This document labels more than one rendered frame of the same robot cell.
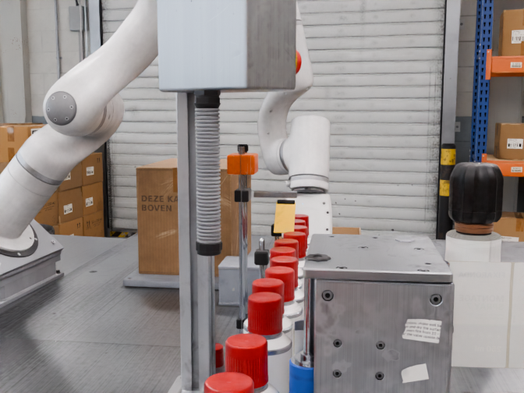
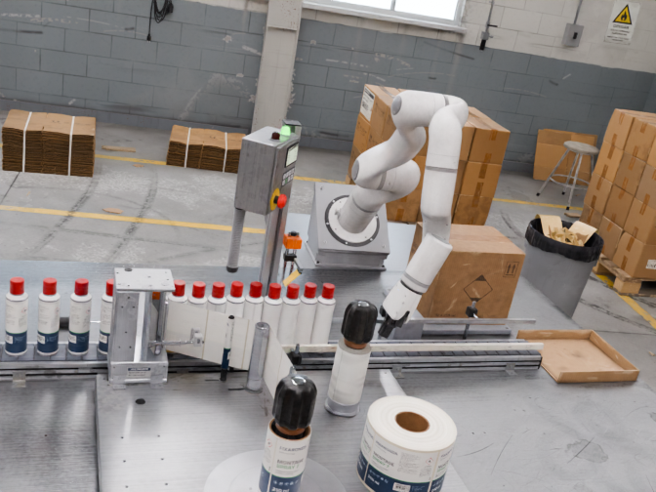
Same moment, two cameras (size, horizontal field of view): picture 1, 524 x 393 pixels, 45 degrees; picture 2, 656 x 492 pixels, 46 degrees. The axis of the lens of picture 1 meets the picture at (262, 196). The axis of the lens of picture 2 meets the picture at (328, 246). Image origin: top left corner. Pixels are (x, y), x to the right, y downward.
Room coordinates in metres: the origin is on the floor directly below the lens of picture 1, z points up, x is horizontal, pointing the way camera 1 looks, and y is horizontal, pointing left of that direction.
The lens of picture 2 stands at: (0.10, -1.75, 1.99)
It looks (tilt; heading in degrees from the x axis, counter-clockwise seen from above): 22 degrees down; 61
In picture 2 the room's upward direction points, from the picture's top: 10 degrees clockwise
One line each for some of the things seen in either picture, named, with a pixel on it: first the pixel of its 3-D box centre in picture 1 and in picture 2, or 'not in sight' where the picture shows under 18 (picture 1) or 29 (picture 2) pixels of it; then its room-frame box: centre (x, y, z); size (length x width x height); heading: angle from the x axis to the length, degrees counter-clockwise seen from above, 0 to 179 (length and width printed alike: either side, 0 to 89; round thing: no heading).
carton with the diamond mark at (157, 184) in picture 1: (198, 212); (461, 272); (1.68, 0.17, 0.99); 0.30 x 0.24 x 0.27; 172
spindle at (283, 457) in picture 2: not in sight; (287, 440); (0.70, -0.62, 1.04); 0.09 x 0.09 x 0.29
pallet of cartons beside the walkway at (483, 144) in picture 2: not in sight; (420, 161); (3.42, 3.12, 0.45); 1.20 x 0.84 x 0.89; 77
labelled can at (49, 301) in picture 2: not in sight; (48, 316); (0.32, 0.03, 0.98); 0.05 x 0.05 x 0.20
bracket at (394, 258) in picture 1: (372, 253); (143, 279); (0.52, -0.09, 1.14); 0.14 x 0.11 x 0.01; 173
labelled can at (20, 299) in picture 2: not in sight; (17, 316); (0.24, 0.04, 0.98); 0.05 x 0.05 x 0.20
